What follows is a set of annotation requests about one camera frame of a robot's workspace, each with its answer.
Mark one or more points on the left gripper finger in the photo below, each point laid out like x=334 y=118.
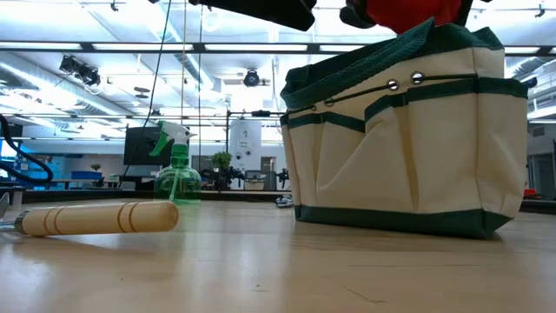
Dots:
x=269 y=11

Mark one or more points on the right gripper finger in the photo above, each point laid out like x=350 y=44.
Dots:
x=465 y=11

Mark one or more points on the red and black gardening gloves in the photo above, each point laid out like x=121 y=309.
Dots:
x=412 y=13

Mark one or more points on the beige and green gardening bag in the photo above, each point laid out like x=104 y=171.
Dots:
x=412 y=152

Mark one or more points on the green spray bottle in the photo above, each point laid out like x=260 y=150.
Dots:
x=178 y=182

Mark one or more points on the round black ceiling light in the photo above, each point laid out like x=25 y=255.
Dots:
x=251 y=79

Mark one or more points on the white pillar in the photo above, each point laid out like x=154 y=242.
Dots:
x=245 y=148

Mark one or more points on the small potted plant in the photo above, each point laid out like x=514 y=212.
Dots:
x=222 y=160

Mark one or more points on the black monitor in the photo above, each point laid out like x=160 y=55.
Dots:
x=139 y=148

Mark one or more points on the small red object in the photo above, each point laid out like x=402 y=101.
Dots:
x=532 y=194

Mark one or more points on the black ceiling spotlights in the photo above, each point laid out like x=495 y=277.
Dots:
x=82 y=71

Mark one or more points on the blue storage bins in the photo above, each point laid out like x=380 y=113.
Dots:
x=87 y=175

